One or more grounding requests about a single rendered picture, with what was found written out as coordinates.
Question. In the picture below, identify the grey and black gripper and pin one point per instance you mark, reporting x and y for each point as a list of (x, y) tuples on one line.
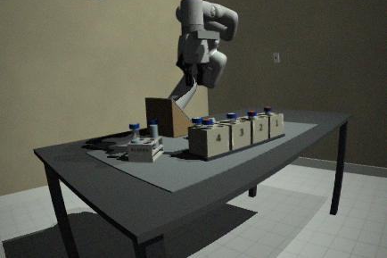
[(195, 51)]

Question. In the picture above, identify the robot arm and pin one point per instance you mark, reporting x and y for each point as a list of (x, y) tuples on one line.
[(191, 20)]

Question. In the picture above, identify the cream bucket adapter with holes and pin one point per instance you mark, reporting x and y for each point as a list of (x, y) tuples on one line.
[(208, 142), (239, 133), (259, 128), (275, 124)]

